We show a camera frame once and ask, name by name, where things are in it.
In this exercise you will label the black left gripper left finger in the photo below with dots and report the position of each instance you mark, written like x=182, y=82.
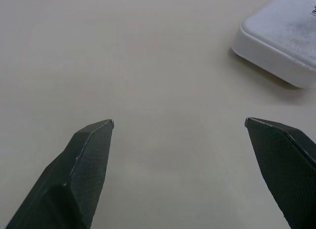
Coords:
x=74, y=179

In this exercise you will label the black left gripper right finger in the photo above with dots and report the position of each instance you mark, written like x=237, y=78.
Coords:
x=288, y=169

